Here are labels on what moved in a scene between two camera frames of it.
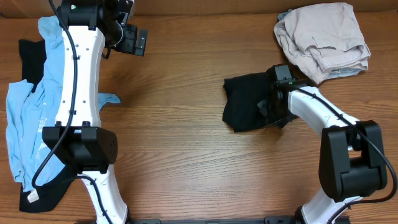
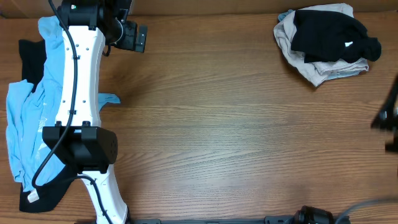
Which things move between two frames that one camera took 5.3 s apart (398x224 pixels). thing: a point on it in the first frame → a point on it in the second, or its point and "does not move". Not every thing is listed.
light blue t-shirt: (33, 106) does not move
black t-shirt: (241, 95) → (326, 35)
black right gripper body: (275, 113) → (396, 116)
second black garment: (50, 189) does not move
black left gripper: (129, 45) does not move
